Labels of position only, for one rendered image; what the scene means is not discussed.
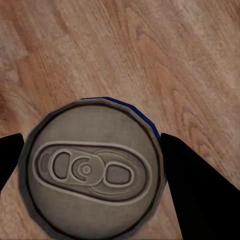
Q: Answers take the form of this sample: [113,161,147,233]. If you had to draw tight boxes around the can of soda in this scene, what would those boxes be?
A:
[18,96,167,240]

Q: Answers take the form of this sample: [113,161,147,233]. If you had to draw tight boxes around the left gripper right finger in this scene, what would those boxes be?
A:
[160,133,240,240]

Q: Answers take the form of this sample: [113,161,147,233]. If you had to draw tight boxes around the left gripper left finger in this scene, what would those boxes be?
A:
[0,133,25,192]

